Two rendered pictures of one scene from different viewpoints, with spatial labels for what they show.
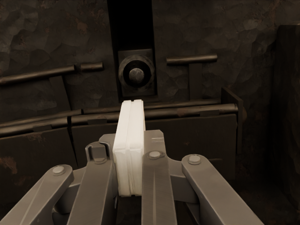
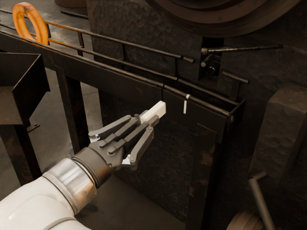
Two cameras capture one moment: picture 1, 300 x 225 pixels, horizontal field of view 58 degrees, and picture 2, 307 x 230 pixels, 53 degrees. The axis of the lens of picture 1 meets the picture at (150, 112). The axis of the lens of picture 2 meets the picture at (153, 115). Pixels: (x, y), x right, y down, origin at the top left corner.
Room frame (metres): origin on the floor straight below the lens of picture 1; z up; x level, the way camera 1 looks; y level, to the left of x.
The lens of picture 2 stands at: (-0.26, -0.33, 1.16)
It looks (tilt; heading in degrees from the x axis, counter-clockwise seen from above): 38 degrees down; 39
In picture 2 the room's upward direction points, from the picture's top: straight up
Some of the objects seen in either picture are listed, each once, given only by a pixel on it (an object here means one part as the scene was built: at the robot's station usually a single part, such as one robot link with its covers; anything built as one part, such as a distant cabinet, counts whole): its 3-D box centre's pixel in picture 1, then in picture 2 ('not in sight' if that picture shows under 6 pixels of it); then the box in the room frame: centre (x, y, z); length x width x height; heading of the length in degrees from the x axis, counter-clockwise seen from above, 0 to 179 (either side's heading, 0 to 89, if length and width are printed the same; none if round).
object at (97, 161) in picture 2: not in sight; (101, 159); (0.00, 0.01, 0.73); 0.09 x 0.08 x 0.07; 0
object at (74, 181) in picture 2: not in sight; (71, 184); (-0.07, 0.01, 0.72); 0.09 x 0.06 x 0.09; 90
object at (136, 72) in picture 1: (138, 67); (226, 59); (0.49, 0.02, 0.74); 0.17 x 0.04 x 0.04; 0
